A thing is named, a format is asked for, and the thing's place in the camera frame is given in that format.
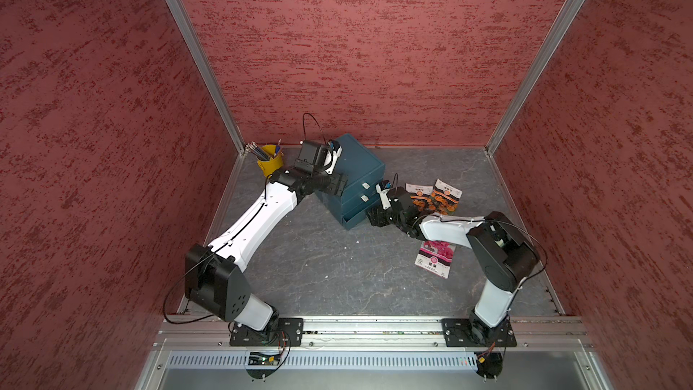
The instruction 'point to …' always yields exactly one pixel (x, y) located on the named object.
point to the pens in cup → (254, 149)
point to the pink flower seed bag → (436, 256)
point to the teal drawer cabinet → (364, 172)
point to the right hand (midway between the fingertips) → (373, 213)
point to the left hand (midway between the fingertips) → (331, 184)
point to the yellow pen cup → (269, 166)
